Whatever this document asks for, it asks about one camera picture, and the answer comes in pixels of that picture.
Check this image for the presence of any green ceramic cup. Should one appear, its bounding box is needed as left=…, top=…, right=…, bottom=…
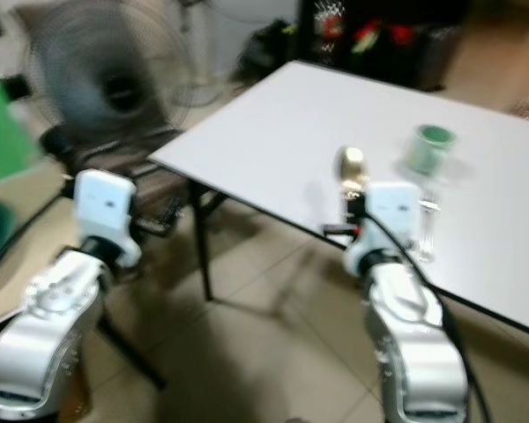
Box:
left=403, top=123, right=458, bottom=177

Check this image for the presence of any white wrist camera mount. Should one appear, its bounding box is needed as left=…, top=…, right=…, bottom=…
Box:
left=358, top=182, right=422, bottom=265
left=71, top=168, right=138, bottom=265

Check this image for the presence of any black cabinet with red decorations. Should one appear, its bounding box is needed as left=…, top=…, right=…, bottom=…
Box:
left=296, top=0, right=468, bottom=93

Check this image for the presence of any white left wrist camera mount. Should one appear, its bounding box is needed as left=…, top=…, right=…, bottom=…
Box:
left=71, top=168, right=138, bottom=265

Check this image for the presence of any black bag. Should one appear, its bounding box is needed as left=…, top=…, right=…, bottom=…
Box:
left=234, top=19, right=302, bottom=85

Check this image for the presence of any white table with black legs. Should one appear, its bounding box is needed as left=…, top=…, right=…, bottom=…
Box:
left=147, top=60, right=529, bottom=343

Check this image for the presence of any beige side table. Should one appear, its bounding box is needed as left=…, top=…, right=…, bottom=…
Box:
left=0, top=159, right=91, bottom=334

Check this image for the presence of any grey standing fan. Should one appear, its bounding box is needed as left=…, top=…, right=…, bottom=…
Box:
left=26, top=0, right=205, bottom=147

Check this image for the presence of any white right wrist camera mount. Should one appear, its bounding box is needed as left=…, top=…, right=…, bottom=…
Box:
left=358, top=182, right=422, bottom=265

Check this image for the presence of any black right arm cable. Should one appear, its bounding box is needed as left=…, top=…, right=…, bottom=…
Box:
left=363, top=204, right=493, bottom=423

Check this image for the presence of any green backdrop cloth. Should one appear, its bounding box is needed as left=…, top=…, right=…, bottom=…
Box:
left=0, top=63, right=41, bottom=186

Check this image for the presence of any gold metal spoon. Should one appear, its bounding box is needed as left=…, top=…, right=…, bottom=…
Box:
left=334, top=145, right=370, bottom=200

